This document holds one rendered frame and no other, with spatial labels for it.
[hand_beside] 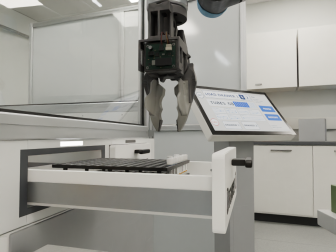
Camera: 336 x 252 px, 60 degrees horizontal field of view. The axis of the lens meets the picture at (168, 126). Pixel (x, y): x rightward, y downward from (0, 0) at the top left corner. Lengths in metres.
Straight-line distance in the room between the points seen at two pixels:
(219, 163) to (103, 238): 0.49
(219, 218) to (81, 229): 0.39
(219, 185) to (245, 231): 1.14
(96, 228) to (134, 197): 0.34
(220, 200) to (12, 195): 0.33
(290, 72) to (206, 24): 1.75
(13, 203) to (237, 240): 1.15
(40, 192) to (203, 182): 0.28
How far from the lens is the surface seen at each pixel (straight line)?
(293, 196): 3.49
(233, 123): 1.33
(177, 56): 0.48
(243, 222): 1.52
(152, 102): 0.52
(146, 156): 1.02
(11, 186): 0.54
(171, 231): 2.40
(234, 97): 1.51
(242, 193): 1.49
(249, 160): 0.51
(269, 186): 3.47
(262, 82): 3.84
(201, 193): 0.43
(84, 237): 0.75
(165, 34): 0.52
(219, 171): 0.41
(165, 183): 0.45
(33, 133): 0.57
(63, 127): 0.64
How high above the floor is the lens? 0.95
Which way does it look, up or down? 2 degrees up
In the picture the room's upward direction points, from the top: straight up
